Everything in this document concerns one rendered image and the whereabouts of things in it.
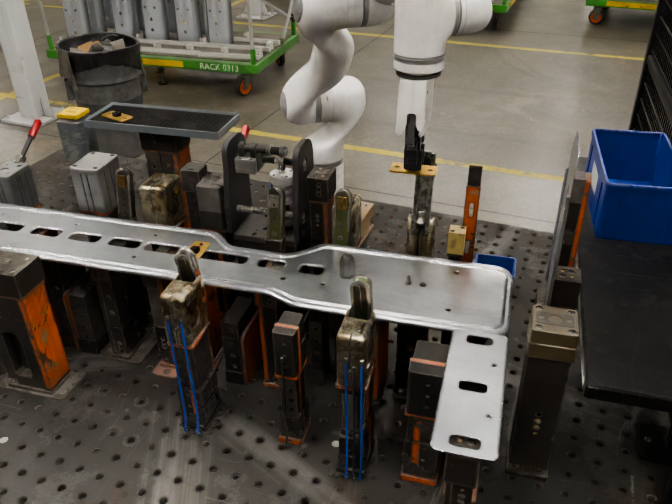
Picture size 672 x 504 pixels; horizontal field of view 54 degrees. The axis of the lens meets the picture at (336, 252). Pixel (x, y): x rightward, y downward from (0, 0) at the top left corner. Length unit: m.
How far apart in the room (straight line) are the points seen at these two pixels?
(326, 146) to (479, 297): 0.74
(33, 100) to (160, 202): 3.87
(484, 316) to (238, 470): 0.57
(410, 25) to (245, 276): 0.60
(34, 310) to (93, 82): 2.89
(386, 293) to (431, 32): 0.50
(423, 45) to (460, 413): 0.58
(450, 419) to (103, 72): 3.53
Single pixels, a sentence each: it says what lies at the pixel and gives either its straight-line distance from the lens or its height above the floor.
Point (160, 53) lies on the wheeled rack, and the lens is 5.80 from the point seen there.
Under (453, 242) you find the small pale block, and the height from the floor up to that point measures 1.04.
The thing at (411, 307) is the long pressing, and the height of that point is 1.00.
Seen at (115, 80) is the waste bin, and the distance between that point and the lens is 4.30.
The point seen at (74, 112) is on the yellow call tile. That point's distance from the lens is 1.89.
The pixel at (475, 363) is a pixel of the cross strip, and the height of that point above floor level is 1.00.
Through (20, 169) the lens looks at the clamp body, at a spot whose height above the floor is 1.06.
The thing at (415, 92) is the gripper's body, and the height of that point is 1.41.
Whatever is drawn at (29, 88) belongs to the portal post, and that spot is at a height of 0.25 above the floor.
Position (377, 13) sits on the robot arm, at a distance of 1.53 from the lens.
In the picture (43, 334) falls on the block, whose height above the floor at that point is 0.85.
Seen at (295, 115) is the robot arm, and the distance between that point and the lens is 1.80.
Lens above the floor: 1.76
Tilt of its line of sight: 32 degrees down
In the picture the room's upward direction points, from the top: 1 degrees counter-clockwise
